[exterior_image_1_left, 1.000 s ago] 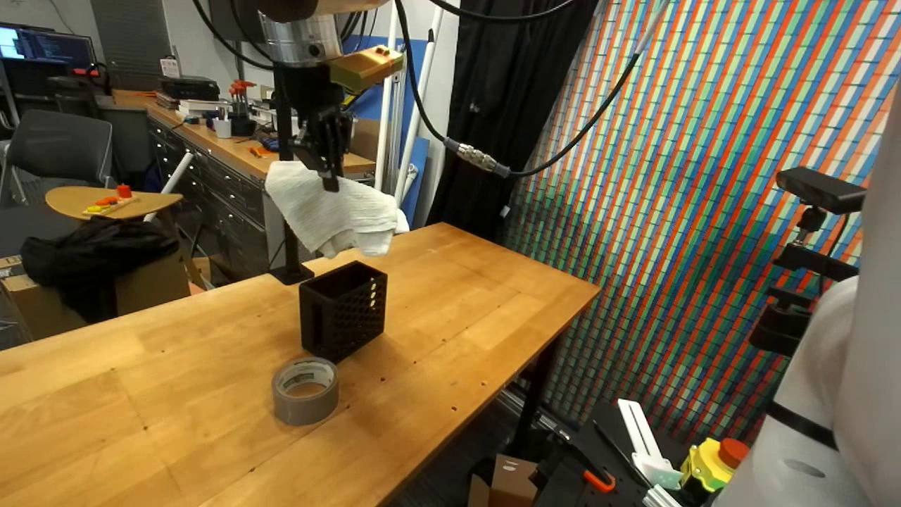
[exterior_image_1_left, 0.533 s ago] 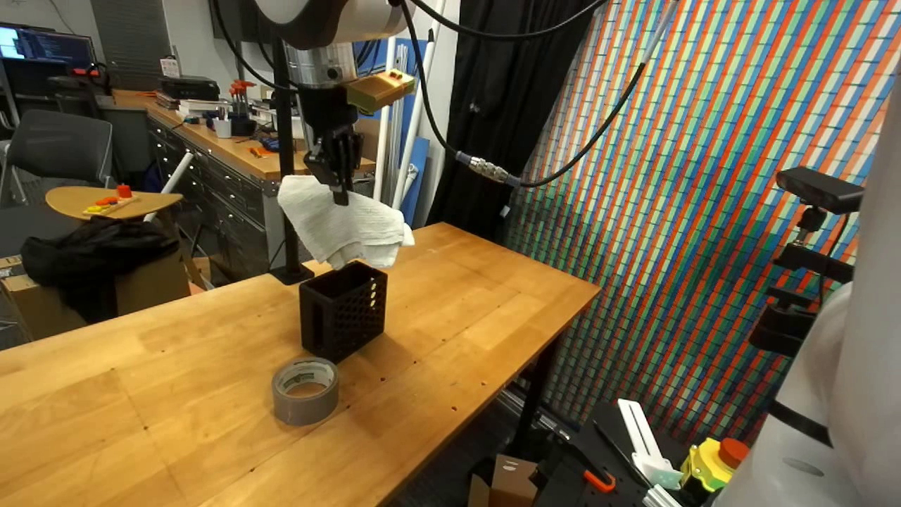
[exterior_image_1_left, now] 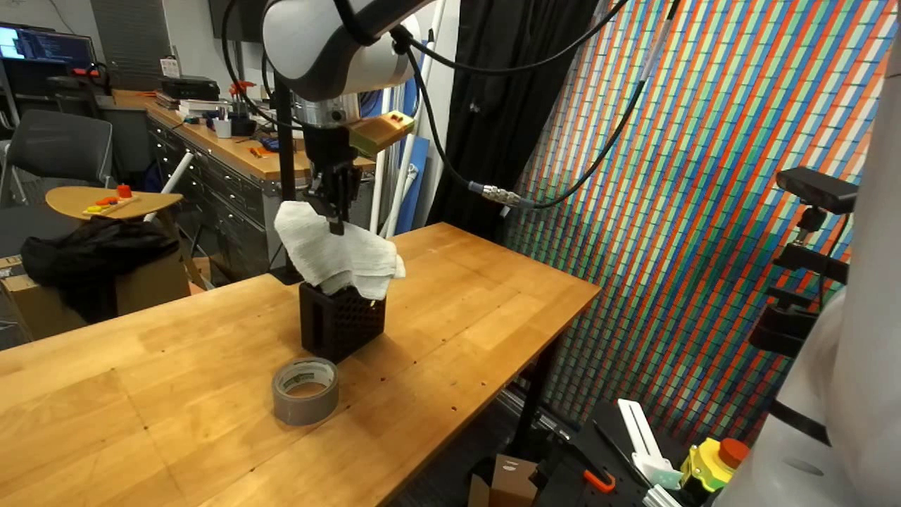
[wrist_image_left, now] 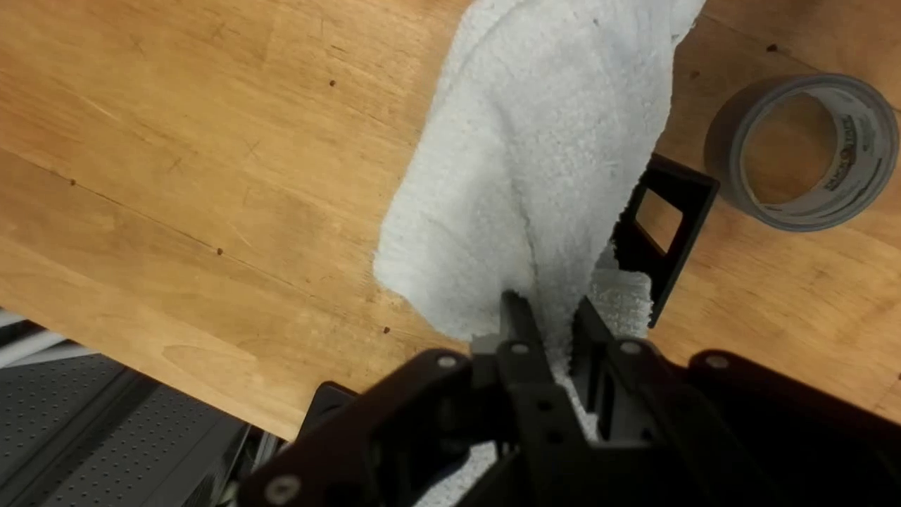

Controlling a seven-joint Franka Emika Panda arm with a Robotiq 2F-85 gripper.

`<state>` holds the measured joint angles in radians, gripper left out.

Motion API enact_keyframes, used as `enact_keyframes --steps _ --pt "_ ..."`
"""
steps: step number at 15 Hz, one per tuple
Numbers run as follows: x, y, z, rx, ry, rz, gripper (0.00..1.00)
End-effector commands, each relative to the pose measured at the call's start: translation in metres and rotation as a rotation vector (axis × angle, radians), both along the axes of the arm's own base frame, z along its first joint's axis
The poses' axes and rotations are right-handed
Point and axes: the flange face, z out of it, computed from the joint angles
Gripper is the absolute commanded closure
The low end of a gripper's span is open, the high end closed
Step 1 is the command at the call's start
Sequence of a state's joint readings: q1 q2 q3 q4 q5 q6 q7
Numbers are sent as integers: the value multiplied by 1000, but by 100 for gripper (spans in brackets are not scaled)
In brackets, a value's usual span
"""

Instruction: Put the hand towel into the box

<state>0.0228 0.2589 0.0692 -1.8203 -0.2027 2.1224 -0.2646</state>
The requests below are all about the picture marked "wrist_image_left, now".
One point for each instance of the white hand towel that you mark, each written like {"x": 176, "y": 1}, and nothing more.
{"x": 535, "y": 158}

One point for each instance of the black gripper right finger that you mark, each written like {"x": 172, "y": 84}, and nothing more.
{"x": 714, "y": 433}

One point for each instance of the white metal bracket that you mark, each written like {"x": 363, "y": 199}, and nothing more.
{"x": 37, "y": 340}

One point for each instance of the grey duct tape roll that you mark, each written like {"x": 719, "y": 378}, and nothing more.
{"x": 860, "y": 171}

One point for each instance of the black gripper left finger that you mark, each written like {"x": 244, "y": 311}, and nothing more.
{"x": 524, "y": 413}

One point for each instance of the black perforated panel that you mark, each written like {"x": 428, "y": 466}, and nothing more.
{"x": 113, "y": 440}

